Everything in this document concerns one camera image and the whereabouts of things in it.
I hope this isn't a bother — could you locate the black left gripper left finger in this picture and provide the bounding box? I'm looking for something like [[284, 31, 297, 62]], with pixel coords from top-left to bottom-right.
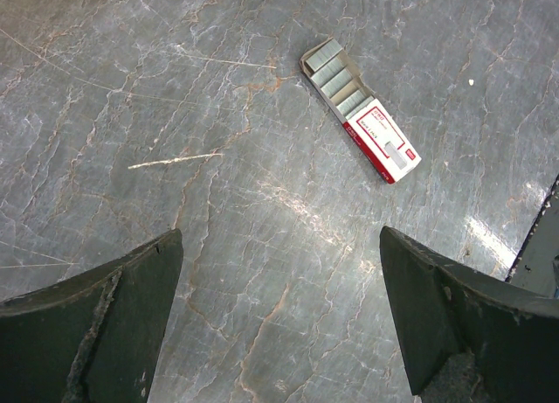
[[1, 229, 183, 402]]

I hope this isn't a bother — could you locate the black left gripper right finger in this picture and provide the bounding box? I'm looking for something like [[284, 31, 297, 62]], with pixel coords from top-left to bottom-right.
[[380, 226, 558, 402]]

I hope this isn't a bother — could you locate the red white staple box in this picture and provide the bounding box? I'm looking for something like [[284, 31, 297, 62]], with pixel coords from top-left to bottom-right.
[[300, 38, 421, 184]]

